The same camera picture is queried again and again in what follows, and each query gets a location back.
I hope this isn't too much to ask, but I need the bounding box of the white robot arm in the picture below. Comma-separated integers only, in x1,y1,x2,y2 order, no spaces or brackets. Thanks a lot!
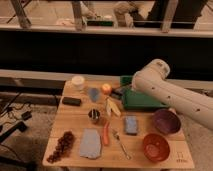
131,59,213,131

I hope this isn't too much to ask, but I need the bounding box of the green plastic tray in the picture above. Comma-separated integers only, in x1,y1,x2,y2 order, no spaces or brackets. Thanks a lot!
120,75,167,110

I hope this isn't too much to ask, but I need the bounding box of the red yellow apple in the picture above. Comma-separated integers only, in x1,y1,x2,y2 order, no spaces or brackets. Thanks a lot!
101,83,112,95

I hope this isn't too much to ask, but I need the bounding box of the peeled banana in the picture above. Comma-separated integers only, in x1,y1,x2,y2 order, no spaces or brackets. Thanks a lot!
106,98,121,117

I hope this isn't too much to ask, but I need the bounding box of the metal cup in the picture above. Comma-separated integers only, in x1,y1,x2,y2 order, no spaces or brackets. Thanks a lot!
88,109,100,124

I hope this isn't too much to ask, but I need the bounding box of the blue sponge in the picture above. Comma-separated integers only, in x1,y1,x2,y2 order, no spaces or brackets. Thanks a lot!
125,116,138,135

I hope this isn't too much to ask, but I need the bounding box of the orange carrot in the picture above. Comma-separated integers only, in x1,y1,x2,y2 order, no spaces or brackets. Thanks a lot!
103,122,110,146

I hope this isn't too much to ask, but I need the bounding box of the white cup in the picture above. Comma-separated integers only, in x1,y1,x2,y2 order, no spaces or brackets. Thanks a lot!
71,75,85,91

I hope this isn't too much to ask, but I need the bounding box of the metal fork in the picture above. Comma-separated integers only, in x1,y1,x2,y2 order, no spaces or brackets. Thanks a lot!
112,129,131,160

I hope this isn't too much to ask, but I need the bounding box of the wooden table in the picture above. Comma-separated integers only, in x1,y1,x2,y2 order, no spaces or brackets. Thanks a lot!
43,81,194,169

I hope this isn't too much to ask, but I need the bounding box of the black rectangular block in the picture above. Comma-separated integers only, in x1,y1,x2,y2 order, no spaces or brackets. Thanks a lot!
62,97,81,106

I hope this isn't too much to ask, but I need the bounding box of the grey-blue cloth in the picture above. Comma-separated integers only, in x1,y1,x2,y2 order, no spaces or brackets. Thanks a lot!
79,129,101,159

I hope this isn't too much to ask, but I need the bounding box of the purple bowl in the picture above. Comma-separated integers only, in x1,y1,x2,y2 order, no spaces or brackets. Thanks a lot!
152,109,181,135

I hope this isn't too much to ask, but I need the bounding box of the red bowl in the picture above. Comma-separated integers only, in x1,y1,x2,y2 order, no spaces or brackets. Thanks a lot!
142,133,170,163

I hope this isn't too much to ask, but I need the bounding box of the bunch of dark grapes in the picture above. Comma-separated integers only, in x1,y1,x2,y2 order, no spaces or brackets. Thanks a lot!
47,131,74,163

